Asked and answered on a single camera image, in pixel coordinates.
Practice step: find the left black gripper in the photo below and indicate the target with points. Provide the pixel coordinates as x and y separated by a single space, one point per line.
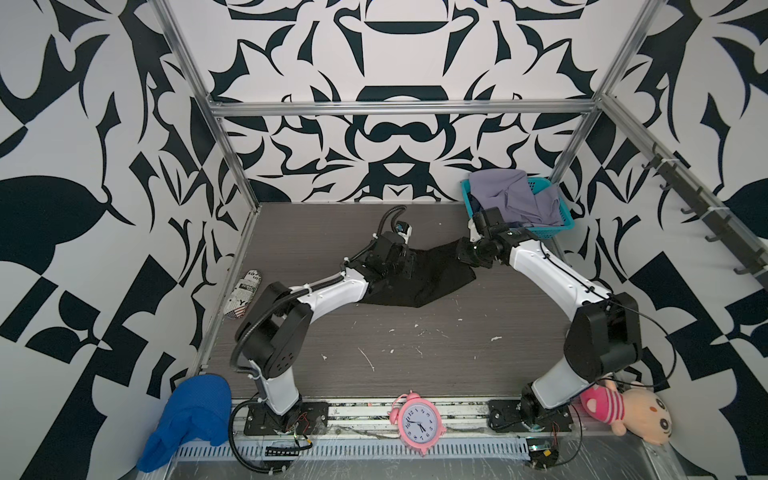
409 263

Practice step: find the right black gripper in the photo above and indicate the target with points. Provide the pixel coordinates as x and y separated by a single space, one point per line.
462 253

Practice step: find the black skirt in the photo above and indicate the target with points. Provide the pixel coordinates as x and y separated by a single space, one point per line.
437 272

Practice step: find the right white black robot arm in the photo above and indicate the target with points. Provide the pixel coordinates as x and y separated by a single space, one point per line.
604 336

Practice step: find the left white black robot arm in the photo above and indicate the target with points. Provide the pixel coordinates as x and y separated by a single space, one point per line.
273 331

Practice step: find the purple grey skirt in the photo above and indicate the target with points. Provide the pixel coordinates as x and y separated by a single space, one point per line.
508 190

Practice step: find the teal plastic basket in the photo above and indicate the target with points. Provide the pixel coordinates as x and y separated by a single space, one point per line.
537 185

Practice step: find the pink alarm clock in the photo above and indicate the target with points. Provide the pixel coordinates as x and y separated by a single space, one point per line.
418 422

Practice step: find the pink plush pig toy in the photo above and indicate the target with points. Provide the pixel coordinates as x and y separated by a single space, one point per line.
636 410

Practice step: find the small green circuit board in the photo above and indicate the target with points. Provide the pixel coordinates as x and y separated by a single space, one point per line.
543 454

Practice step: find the blue cloth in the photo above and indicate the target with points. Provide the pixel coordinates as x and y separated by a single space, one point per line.
198 409

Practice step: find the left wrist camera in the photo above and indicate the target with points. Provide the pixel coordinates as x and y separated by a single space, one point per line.
404 230

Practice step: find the white slotted cable duct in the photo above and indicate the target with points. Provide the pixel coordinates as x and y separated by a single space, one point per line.
327 449

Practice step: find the black wall hook rack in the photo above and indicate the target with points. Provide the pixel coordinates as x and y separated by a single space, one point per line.
724 226

